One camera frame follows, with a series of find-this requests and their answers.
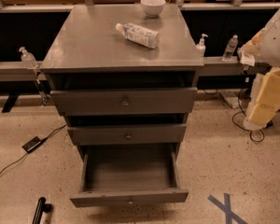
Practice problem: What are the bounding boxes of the grey bottom drawer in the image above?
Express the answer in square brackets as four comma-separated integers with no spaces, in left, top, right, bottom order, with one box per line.
[71,144,189,207]

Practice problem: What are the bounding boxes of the grey drawer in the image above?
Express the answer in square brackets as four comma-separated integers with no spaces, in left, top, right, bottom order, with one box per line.
[71,144,189,207]
[68,124,186,146]
[50,88,197,116]

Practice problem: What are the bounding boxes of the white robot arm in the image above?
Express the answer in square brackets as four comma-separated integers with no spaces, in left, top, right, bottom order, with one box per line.
[240,8,280,131]

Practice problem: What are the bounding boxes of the grey top drawer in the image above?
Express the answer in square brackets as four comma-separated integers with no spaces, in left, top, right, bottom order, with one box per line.
[50,88,197,116]

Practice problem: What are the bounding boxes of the grey wooden drawer cabinet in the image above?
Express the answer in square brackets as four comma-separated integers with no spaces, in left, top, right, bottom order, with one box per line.
[39,3,205,161]

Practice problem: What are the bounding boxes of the grey middle drawer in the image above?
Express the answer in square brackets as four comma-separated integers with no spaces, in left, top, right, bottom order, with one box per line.
[68,124,186,146]

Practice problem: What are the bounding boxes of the lying clear plastic bottle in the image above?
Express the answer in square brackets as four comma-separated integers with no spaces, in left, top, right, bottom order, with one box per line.
[116,22,159,49]

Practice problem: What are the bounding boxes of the right pump sanitizer bottle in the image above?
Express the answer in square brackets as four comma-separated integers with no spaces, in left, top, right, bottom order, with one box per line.
[196,34,207,58]

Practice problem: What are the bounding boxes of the pump sanitizer bottle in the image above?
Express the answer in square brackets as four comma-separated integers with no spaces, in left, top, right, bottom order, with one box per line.
[196,34,207,58]
[19,47,38,68]

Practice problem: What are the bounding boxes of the white flat floor box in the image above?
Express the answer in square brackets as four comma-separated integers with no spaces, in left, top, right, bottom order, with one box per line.
[220,91,241,109]

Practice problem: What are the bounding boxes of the white ceramic bowl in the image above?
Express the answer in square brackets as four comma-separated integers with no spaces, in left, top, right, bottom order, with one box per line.
[140,0,166,17]

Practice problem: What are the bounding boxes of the black power adapter brick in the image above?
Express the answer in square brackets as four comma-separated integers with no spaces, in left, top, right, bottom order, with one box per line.
[22,136,42,153]

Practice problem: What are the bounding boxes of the upright clear water bottle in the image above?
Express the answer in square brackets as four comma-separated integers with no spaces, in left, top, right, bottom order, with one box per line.
[222,35,238,62]

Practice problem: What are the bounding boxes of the white wipes packet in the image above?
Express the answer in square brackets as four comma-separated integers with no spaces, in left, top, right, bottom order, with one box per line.
[238,45,255,66]

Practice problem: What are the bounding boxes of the left pump sanitizer bottle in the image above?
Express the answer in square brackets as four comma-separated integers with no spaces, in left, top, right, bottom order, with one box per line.
[19,47,38,68]

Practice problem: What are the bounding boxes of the blue tape cross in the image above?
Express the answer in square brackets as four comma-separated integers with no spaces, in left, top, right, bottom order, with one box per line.
[208,193,247,224]

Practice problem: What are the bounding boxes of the black tube object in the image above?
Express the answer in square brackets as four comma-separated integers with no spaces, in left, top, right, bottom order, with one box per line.
[32,197,53,224]

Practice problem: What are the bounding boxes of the black cable on floor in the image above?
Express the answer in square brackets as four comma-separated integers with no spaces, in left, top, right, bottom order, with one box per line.
[231,87,266,144]

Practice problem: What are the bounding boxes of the black adapter cable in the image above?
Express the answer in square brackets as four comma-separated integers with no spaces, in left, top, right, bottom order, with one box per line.
[0,124,68,185]

